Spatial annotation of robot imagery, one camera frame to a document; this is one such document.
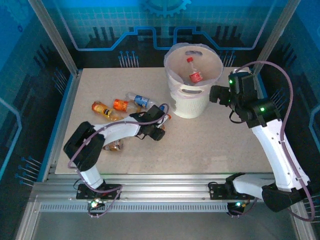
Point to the amber liquid plastic bottle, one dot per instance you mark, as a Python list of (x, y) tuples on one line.
[(115, 147)]

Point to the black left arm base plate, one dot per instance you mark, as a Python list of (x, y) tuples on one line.
[(113, 190)]

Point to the translucent plastic bin liner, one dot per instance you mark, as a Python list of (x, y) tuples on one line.
[(175, 61)]

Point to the green lit controller board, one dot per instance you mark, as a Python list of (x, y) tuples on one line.
[(238, 204), (94, 204)]

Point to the blue label bottle blue cap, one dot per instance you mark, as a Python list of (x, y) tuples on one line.
[(141, 100)]

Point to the orange label plastic bottle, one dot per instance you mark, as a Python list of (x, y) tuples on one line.
[(120, 105)]

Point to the aluminium frame post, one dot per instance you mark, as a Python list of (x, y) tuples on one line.
[(275, 37), (52, 37)]

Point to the aluminium table side rail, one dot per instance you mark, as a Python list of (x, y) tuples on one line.
[(260, 82), (65, 105)]

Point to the orange juice bottle black label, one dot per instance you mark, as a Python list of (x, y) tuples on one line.
[(98, 107)]

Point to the white plastic bin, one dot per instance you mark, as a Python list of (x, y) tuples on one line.
[(190, 107)]

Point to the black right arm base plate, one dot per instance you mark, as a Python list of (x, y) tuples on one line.
[(216, 191)]

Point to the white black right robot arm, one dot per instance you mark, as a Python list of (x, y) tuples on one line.
[(275, 150)]

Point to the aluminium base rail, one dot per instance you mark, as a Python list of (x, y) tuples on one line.
[(162, 186)]

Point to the red label bottle red cap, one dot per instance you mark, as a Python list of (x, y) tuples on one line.
[(195, 76)]

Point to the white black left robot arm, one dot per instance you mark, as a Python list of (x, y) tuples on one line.
[(117, 130)]

